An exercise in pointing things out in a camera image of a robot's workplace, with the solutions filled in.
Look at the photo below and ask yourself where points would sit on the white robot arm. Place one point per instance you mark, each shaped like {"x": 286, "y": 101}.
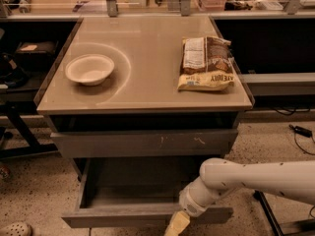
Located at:
{"x": 218, "y": 178}

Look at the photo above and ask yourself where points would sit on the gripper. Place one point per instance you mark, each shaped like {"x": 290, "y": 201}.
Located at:
{"x": 189, "y": 203}

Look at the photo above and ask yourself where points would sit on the grey drawer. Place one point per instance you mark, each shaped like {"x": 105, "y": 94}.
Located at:
{"x": 131, "y": 191}
{"x": 145, "y": 143}

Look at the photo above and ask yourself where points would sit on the grey drawer cabinet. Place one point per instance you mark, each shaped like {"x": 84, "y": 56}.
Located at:
{"x": 141, "y": 94}

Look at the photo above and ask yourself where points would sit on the black box on shelf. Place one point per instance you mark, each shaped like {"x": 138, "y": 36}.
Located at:
{"x": 40, "y": 50}

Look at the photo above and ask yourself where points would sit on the black metal stand base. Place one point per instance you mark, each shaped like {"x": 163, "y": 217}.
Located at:
{"x": 296, "y": 228}

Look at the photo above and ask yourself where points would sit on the black power adapter with cable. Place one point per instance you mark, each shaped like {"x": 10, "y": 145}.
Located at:
{"x": 306, "y": 133}

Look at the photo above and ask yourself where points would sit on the white paper bowl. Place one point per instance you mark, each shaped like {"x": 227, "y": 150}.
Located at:
{"x": 89, "y": 69}

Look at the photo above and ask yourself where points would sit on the black table leg frame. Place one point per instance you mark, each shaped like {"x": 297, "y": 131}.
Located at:
{"x": 34, "y": 146}

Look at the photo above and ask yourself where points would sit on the brown yellow snack bag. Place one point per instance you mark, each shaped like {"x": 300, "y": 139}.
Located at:
{"x": 205, "y": 65}

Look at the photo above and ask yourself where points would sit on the grey metal post left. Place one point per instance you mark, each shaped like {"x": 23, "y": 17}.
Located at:
{"x": 110, "y": 0}

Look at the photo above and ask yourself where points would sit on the grey top drawer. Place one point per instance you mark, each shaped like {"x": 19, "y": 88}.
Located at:
{"x": 145, "y": 143}

